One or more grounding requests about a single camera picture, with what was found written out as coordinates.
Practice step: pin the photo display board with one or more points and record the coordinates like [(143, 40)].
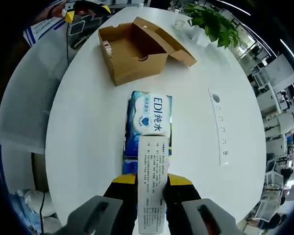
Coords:
[(41, 30)]

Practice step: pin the brown cardboard shoe box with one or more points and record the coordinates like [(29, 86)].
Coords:
[(132, 49)]

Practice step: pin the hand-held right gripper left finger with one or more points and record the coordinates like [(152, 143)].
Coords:
[(120, 195)]

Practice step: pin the person's left hand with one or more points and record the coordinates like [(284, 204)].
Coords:
[(58, 10)]

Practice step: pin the dark blue wet wipes pack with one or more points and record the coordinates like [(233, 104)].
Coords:
[(131, 156)]

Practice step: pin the white table socket panel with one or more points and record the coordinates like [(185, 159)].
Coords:
[(220, 137)]

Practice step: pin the white printed carton box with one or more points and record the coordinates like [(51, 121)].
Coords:
[(152, 183)]

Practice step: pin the black wristband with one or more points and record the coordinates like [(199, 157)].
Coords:
[(50, 13)]

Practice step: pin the white blue wet wipes pack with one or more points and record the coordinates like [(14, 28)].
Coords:
[(149, 115)]

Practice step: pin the small clear glass cup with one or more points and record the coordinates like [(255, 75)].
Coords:
[(178, 23)]

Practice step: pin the grey mesh office chair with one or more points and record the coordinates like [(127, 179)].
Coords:
[(27, 98)]

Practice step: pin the pale crumpled cloth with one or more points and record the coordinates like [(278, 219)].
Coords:
[(24, 205)]

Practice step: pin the white office chair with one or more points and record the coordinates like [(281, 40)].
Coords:
[(273, 177)]

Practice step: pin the green plant in white pot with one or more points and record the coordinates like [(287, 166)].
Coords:
[(215, 24)]

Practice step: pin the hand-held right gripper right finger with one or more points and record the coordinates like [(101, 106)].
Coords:
[(181, 193)]

